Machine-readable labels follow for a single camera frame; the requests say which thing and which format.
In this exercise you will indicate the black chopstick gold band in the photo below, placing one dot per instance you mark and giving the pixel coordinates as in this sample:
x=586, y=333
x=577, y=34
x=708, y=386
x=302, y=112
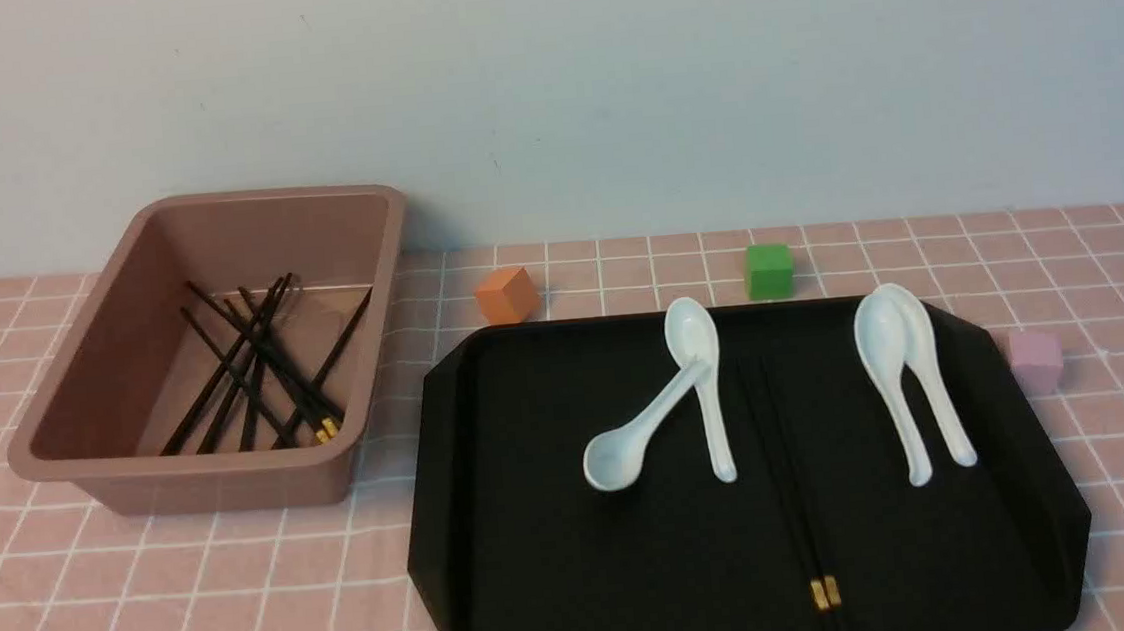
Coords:
x=822, y=563
x=763, y=411

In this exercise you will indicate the orange cube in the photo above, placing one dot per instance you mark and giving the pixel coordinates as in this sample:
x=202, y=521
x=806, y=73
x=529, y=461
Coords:
x=507, y=296

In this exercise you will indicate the white spoon upright left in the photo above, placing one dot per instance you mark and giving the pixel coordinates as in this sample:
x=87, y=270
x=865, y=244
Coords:
x=693, y=341

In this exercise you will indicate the white spoon lying diagonal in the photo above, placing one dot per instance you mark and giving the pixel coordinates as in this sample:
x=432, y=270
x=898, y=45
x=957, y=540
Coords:
x=613, y=460

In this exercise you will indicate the green cube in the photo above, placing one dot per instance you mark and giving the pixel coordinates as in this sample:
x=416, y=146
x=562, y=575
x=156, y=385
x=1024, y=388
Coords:
x=769, y=272

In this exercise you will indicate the black serving tray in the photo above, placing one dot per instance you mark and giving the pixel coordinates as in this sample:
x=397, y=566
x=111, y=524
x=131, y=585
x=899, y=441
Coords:
x=508, y=536

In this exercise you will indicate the black chopstick in bin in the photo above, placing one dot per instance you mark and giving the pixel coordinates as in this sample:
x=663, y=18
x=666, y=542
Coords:
x=256, y=408
x=237, y=376
x=266, y=352
x=187, y=424
x=306, y=402
x=317, y=339

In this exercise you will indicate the white spoon front right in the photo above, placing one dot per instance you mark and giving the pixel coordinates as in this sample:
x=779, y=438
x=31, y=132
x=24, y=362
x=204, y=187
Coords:
x=882, y=340

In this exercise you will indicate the brown plastic bin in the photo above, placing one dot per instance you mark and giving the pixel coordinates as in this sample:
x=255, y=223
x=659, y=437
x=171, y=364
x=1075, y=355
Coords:
x=130, y=366

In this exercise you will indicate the white spoon back right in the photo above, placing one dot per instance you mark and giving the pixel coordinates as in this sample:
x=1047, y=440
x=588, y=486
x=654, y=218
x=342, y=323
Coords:
x=922, y=358

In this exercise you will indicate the pink cube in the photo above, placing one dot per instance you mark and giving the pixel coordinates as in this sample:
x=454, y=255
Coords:
x=1037, y=361

